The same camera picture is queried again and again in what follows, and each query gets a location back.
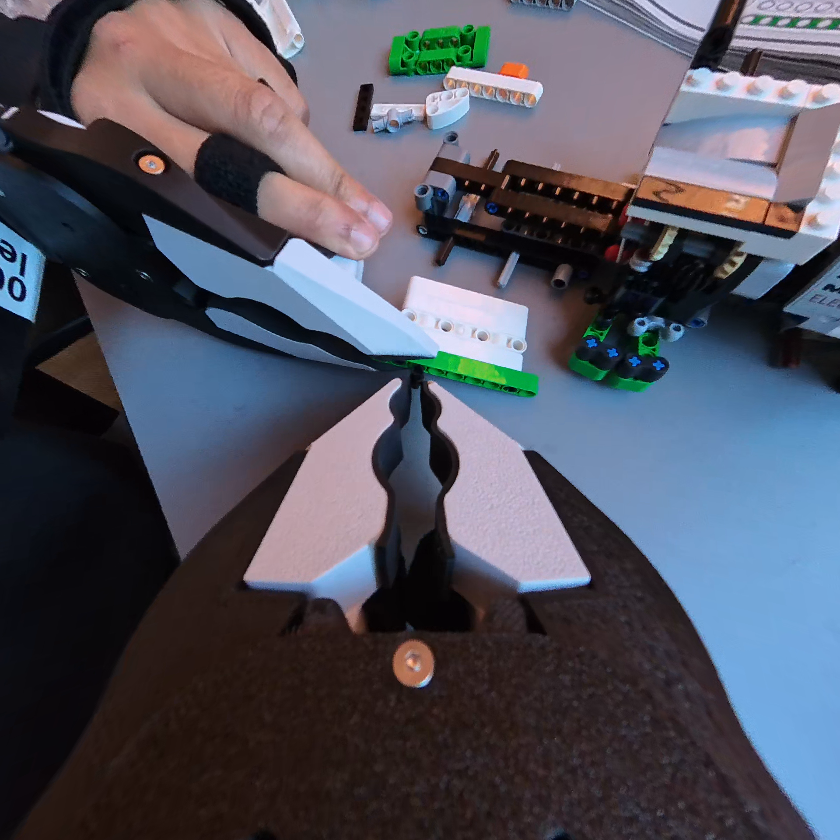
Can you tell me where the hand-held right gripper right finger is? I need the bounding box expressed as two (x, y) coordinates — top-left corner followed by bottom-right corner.
(412, 381), (593, 594)

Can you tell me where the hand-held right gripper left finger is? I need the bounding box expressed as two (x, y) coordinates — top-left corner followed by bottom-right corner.
(243, 377), (412, 634)

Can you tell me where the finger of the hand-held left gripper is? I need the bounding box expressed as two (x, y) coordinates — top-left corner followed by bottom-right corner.
(205, 297), (396, 371)
(141, 213), (441, 361)

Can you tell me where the green lego beam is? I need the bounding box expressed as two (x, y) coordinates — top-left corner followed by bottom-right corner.
(377, 351), (540, 399)

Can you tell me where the person's left forearm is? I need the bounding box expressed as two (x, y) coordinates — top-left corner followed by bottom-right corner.
(0, 0), (142, 122)

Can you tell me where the white lego axle connector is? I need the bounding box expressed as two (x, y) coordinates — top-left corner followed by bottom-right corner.
(369, 101), (427, 134)

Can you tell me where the white rounded lego beam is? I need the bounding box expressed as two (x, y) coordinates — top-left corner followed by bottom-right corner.
(425, 87), (471, 130)

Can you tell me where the white curved lego panel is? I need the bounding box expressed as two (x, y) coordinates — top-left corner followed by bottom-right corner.
(252, 0), (306, 60)

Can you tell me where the partly built lego truck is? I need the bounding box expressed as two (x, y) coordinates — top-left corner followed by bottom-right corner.
(413, 0), (840, 395)

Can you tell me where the long white lego beam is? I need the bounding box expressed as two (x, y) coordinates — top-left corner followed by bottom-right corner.
(443, 66), (544, 109)

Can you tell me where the person's black clothed body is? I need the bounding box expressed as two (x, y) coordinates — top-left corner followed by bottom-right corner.
(0, 262), (181, 840)

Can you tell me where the open instruction booklet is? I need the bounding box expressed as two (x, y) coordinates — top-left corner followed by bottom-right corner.
(577, 0), (840, 56)

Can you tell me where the green lego frame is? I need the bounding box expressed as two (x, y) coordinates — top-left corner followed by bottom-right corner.
(387, 25), (492, 76)

